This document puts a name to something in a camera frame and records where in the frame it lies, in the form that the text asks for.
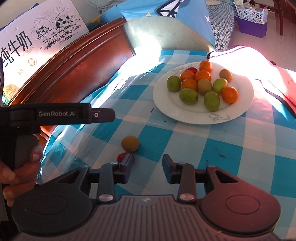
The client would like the red cherry tomato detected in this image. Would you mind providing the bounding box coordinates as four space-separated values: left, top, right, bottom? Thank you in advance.
186 67 198 74
116 152 134 163

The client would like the yellow-orange fruit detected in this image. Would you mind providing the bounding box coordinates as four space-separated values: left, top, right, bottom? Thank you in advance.
121 136 139 152

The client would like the green fruit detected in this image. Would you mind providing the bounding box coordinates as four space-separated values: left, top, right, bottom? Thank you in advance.
213 78 228 95
219 69 233 82
179 88 199 105
166 75 182 92

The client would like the brownish small fruit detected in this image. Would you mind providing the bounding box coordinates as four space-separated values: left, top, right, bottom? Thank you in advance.
198 79 213 95

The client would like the big orange tangerine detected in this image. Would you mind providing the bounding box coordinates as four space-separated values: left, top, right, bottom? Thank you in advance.
222 87 238 104

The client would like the large orange tangerine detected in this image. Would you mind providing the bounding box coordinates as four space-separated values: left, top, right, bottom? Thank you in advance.
180 70 195 82

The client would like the orange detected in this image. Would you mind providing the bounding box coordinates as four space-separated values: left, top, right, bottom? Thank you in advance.
199 60 213 73
195 70 211 81

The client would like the person's left hand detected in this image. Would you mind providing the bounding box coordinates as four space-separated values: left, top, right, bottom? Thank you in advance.
1 136 43 207

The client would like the white patterned plate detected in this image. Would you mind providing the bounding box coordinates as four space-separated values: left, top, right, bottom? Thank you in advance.
152 62 254 125

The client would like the wooden sofa backrest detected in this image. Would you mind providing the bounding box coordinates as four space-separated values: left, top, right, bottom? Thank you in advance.
7 17 136 142

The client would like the white milk carton box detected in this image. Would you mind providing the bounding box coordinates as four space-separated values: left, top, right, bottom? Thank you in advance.
1 1 88 102

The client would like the blue checkered tablecloth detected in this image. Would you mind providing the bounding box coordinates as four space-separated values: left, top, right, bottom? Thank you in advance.
38 51 295 238

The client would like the green fruit on plate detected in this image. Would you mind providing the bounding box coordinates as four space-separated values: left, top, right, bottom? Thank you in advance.
219 69 233 82

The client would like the orange on plate top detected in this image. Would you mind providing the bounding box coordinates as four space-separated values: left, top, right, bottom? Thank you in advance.
199 60 213 73

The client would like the red fleece cloth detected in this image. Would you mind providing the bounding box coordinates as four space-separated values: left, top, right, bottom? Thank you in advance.
207 45 295 116

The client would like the blue cushion cover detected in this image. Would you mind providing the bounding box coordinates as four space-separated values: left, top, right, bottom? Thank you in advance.
88 1 215 52

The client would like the blue storage box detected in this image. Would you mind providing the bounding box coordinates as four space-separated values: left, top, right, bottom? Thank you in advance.
236 18 268 38

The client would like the houndstooth blanket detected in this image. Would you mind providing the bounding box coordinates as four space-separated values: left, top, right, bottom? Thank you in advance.
207 3 235 51

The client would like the white laundry basket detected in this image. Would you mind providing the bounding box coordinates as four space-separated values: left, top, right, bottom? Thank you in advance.
233 1 269 25

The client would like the dark wooden chair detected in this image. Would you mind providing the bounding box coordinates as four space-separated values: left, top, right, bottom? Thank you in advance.
249 1 295 36

